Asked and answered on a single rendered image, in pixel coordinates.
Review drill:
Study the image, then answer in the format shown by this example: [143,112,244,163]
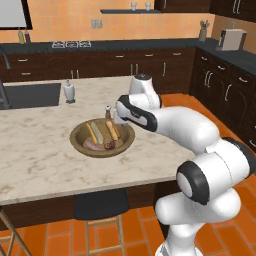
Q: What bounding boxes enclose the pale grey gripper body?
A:
[113,109,130,127]

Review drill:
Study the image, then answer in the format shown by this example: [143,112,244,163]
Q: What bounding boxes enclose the tan hot dog bun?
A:
[85,121,105,145]
[105,119,121,142]

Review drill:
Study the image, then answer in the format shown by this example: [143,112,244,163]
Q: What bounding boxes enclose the dark brown sausage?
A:
[103,140,118,151]

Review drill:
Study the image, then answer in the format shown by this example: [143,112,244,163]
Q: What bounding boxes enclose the brown round bowl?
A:
[69,117,136,159]

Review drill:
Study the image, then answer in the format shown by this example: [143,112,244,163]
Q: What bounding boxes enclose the brown pepper shaker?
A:
[104,105,113,121]

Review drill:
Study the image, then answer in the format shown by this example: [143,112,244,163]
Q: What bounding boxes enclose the white dispenser bottle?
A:
[63,79,76,104]

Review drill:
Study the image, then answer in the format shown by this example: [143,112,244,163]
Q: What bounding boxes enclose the long dark base cupboards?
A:
[0,46,198,95]

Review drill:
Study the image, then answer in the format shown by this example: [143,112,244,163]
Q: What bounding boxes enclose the black seat wooden stool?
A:
[73,189,130,256]

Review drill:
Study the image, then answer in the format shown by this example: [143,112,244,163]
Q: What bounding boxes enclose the hob with white burners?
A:
[51,40,93,49]

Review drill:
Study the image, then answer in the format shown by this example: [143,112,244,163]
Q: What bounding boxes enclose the dark sink basin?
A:
[0,82,62,111]

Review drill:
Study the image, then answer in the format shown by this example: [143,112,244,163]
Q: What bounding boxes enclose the side dark base cupboards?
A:
[189,47,256,155]

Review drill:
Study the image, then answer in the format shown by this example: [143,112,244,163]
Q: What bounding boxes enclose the pot with kitchen tools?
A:
[198,19,211,42]

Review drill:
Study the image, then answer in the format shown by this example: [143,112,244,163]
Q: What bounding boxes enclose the green bottle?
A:
[17,27,25,45]

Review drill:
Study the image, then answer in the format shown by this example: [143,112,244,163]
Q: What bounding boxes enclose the beige coffee machine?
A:
[215,27,248,52]

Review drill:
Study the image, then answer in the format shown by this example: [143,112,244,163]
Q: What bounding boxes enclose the black framed window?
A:
[0,0,34,31]

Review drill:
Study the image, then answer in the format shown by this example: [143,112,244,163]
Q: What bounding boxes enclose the wooden stool legs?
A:
[0,206,25,256]

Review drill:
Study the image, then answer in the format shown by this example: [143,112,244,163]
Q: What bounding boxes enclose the grey wall socket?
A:
[90,18,104,30]

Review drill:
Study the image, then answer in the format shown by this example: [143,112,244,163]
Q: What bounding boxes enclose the dark wall shelf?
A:
[100,8,162,15]

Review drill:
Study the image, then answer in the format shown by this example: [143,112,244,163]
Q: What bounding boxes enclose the dark wall cupboards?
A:
[154,0,256,24]

